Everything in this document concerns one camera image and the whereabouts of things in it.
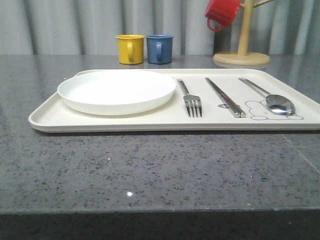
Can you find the silver metal fork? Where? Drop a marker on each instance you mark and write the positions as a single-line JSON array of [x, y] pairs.
[[192, 103]]

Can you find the white round plate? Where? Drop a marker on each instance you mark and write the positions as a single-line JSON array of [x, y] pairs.
[[116, 92]]

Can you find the wooden mug tree stand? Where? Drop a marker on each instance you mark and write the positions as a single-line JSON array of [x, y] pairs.
[[242, 56]]

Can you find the beige rabbit serving tray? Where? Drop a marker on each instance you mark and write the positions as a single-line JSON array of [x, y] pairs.
[[227, 104]]

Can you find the red mug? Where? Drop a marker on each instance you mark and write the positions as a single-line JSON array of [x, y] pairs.
[[221, 13]]

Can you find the blue mug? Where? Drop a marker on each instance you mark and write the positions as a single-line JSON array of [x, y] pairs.
[[159, 48]]

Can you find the yellow mug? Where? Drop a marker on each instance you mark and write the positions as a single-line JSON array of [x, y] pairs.
[[130, 48]]

